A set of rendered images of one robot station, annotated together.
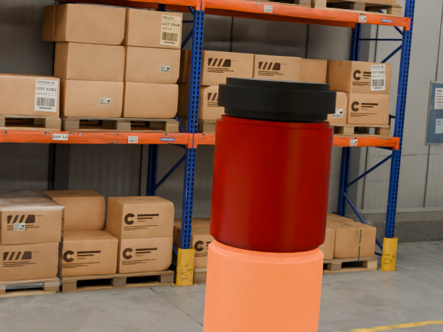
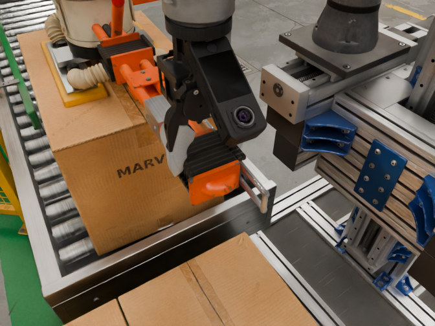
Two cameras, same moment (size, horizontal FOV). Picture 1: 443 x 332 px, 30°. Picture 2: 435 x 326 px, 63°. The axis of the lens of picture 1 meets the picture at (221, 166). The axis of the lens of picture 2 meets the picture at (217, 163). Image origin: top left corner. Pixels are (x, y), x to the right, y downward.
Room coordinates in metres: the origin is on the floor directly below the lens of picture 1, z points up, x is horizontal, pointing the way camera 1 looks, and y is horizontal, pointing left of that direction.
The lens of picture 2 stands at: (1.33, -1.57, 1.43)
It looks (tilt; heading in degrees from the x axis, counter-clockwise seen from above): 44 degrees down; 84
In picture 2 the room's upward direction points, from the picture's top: straight up
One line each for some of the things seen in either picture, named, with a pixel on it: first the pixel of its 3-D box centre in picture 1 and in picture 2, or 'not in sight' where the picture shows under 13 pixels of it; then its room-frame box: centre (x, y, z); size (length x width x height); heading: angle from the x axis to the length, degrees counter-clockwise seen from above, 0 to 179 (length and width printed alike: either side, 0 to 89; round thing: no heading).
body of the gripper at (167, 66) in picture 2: not in sight; (197, 63); (1.34, -1.18, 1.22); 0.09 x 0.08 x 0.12; 112
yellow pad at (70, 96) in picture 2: not in sight; (69, 61); (1.03, -0.69, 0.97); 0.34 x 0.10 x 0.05; 112
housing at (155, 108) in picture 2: not in sight; (169, 116); (1.29, -1.08, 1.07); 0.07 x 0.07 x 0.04; 22
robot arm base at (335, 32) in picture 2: not in sight; (349, 19); (1.72, -0.77, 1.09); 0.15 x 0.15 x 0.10
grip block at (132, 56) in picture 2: not in sight; (127, 57); (1.21, -0.88, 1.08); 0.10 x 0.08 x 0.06; 22
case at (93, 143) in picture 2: not in sight; (122, 120); (1.12, -0.65, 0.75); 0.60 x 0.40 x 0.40; 112
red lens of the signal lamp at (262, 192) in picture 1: (270, 180); not in sight; (0.35, -0.02, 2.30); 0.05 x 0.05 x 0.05
